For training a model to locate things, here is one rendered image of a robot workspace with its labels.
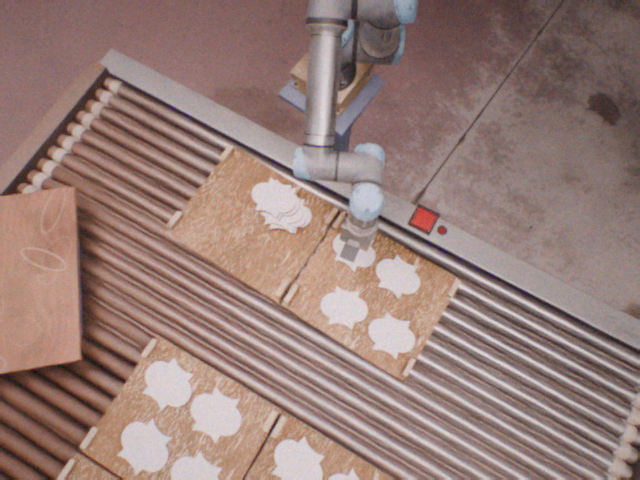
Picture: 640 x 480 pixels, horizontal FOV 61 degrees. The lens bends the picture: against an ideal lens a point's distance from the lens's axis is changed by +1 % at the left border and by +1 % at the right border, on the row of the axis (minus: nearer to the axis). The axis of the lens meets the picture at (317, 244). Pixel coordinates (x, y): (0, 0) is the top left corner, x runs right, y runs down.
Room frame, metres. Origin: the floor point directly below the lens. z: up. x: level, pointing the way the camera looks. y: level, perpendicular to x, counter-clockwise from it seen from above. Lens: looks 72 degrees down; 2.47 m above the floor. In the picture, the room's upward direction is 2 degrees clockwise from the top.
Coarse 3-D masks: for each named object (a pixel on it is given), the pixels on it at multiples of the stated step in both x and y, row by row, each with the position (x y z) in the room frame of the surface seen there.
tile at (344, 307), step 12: (336, 288) 0.37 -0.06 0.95; (324, 300) 0.33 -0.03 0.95; (336, 300) 0.33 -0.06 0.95; (348, 300) 0.34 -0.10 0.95; (360, 300) 0.34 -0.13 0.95; (324, 312) 0.30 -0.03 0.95; (336, 312) 0.30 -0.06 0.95; (348, 312) 0.30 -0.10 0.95; (360, 312) 0.30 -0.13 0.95; (348, 324) 0.27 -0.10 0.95
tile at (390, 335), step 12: (372, 324) 0.27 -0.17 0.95; (384, 324) 0.27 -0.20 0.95; (396, 324) 0.27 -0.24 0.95; (408, 324) 0.27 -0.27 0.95; (372, 336) 0.23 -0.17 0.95; (384, 336) 0.24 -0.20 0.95; (396, 336) 0.24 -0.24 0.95; (408, 336) 0.24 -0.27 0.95; (384, 348) 0.20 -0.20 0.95; (396, 348) 0.20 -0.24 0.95; (408, 348) 0.21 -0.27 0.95
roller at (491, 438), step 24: (96, 216) 0.58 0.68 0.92; (144, 240) 0.50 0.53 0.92; (192, 264) 0.43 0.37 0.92; (216, 288) 0.37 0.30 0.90; (240, 288) 0.37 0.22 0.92; (264, 312) 0.30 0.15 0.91; (312, 336) 0.23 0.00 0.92; (360, 360) 0.17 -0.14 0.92; (384, 384) 0.11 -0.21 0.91; (408, 384) 0.11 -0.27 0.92; (432, 408) 0.05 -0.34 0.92; (480, 432) -0.01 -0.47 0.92; (528, 456) -0.06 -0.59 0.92
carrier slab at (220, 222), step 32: (256, 160) 0.78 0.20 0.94; (224, 192) 0.67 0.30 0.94; (192, 224) 0.56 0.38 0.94; (224, 224) 0.56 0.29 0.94; (256, 224) 0.56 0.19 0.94; (320, 224) 0.57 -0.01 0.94; (224, 256) 0.46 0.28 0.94; (256, 256) 0.46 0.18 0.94; (288, 256) 0.47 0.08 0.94; (256, 288) 0.36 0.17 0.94
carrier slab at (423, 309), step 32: (320, 256) 0.47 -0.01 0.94; (384, 256) 0.48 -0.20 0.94; (416, 256) 0.48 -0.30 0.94; (320, 288) 0.37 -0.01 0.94; (352, 288) 0.38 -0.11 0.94; (384, 288) 0.38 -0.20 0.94; (448, 288) 0.39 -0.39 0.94; (320, 320) 0.28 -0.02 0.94; (416, 320) 0.29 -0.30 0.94; (384, 352) 0.19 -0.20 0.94; (416, 352) 0.20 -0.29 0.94
